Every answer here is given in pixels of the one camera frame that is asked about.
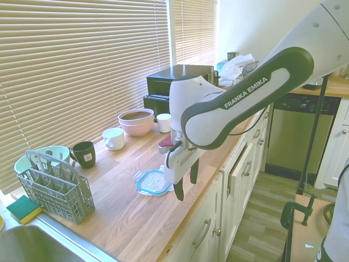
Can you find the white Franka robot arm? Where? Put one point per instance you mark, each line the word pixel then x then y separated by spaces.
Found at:
pixel 245 95

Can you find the white paper cup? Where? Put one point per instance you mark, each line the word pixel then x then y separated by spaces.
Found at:
pixel 164 123

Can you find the dark green mug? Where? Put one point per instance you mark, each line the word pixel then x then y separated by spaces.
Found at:
pixel 85 154

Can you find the green and yellow sponge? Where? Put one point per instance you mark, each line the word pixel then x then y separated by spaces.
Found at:
pixel 23 208

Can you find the teal-rimmed clear container lid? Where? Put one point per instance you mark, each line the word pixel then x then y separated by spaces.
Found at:
pixel 150 183

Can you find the pink bowl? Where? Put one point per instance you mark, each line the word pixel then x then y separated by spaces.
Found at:
pixel 137 130

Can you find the white kitchen base cabinets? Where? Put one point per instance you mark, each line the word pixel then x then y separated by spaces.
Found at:
pixel 240 185

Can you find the red and grey wrist camera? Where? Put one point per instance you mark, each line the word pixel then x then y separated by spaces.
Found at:
pixel 165 144

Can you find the grey plastic cutlery basket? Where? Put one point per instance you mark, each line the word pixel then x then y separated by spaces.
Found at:
pixel 57 196

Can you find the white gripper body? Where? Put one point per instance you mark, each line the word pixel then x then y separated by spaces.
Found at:
pixel 177 166

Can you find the narrow beige window blind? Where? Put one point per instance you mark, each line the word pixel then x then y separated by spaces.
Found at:
pixel 195 30

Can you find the black camera stand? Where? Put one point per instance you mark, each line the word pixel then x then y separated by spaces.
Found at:
pixel 313 131

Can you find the black toaster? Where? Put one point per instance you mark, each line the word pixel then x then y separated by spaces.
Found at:
pixel 155 105

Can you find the white cabinet beside dishwasher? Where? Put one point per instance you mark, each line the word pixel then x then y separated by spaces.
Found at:
pixel 338 152

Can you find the stainless steel dishwasher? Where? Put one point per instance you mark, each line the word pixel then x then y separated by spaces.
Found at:
pixel 297 136

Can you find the wide beige window blind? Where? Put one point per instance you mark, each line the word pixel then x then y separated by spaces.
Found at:
pixel 81 68

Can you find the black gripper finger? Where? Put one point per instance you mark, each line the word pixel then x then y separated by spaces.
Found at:
pixel 194 173
pixel 179 191

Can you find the black toaster oven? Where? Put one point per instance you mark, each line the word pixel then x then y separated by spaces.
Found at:
pixel 169 75

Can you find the green metal clamp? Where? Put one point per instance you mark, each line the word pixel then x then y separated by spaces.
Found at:
pixel 289 213

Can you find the black food tray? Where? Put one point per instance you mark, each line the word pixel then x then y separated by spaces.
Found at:
pixel 312 85

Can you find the white ceramic mug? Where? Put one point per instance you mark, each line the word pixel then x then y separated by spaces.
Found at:
pixel 114 139

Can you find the stainless steel sink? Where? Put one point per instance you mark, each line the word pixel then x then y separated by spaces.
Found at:
pixel 35 245

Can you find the mint green bowl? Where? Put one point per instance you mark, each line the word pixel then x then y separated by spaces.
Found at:
pixel 23 165

